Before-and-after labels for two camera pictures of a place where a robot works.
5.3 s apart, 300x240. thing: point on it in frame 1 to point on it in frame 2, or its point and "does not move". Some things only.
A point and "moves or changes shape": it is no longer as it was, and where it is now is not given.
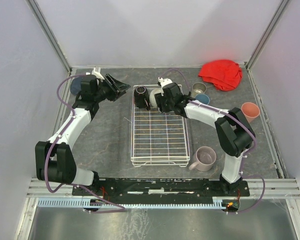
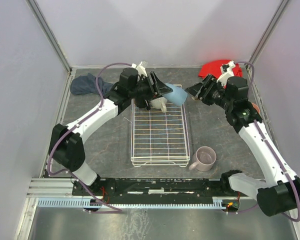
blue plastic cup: x=202 y=98 moves or changes shape
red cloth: x=226 y=75 does not move
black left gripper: x=112 y=86 to x=152 y=84
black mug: x=141 y=97 does not move
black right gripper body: x=159 y=103 to x=205 y=87
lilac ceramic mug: x=205 y=157 does not move
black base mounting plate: x=166 y=187 does not move
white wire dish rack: x=158 y=138 does not move
